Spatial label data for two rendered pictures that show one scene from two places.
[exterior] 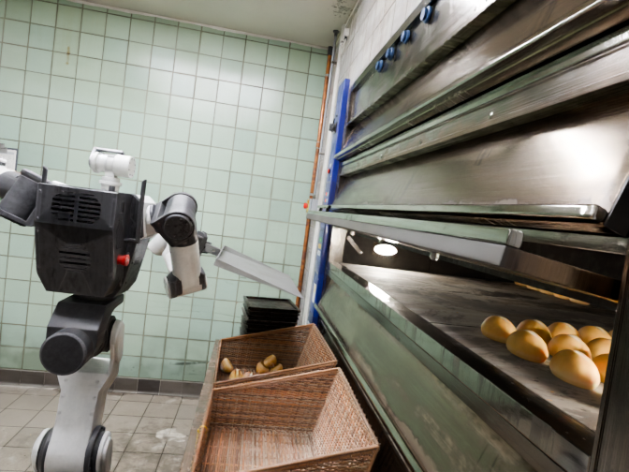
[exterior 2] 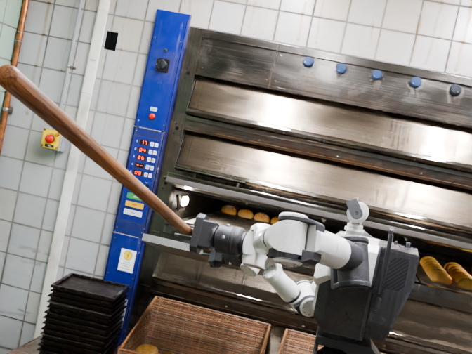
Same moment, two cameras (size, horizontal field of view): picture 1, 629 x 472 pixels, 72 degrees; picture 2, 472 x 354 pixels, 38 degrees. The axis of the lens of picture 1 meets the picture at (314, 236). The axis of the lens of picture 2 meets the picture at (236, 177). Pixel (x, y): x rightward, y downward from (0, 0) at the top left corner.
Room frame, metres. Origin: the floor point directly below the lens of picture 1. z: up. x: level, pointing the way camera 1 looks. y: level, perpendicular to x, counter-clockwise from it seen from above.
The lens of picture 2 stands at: (1.02, 2.83, 1.63)
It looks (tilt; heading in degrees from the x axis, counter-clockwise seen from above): 3 degrees down; 288
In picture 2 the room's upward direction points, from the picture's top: 12 degrees clockwise
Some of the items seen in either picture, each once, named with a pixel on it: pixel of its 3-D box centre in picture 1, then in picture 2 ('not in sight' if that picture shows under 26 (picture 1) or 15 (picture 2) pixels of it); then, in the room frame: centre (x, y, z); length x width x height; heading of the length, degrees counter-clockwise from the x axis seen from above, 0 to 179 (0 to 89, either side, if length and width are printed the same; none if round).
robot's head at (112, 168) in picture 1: (114, 169); (357, 215); (1.32, 0.63, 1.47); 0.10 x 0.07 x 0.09; 95
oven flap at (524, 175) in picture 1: (393, 185); (372, 189); (1.39, -0.23, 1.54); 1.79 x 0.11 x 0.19; 9
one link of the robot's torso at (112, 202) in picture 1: (96, 235); (363, 282); (1.26, 0.63, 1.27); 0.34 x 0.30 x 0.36; 95
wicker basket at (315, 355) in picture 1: (270, 364); (196, 352); (1.92, 0.12, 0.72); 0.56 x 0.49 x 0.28; 10
